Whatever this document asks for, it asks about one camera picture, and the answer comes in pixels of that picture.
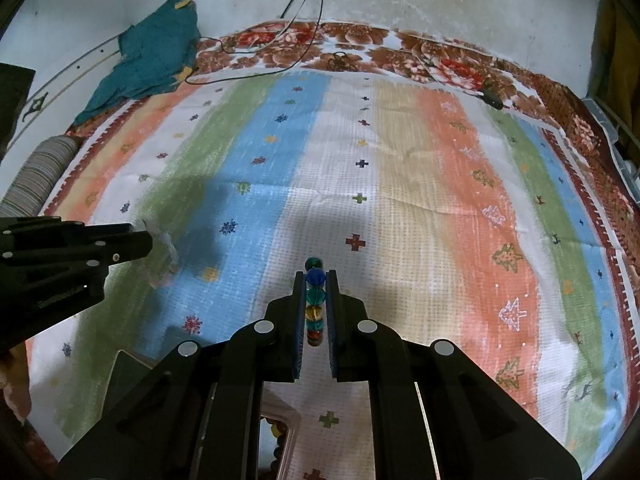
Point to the mustard yellow garment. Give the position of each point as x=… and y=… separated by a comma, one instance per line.
x=620, y=45

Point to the black charger plug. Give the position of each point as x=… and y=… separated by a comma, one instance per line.
x=492, y=99

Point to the clear plastic bag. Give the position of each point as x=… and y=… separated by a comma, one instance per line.
x=167, y=255

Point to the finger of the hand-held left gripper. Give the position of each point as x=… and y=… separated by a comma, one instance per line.
x=60, y=229
x=115, y=249

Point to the silver metal tin box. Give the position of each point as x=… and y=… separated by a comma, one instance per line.
x=280, y=412

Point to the striped rolled pillow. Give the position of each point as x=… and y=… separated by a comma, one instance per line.
x=40, y=170

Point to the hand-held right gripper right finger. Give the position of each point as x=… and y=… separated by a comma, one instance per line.
x=334, y=340

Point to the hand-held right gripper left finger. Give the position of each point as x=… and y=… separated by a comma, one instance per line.
x=292, y=340

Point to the teal cloth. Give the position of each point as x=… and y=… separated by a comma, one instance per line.
x=150, y=55

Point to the person's left hand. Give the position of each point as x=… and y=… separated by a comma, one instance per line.
x=15, y=390

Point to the striped pastel mat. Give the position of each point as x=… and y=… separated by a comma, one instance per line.
x=400, y=185

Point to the white metal rack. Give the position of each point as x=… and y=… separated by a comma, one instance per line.
x=612, y=130

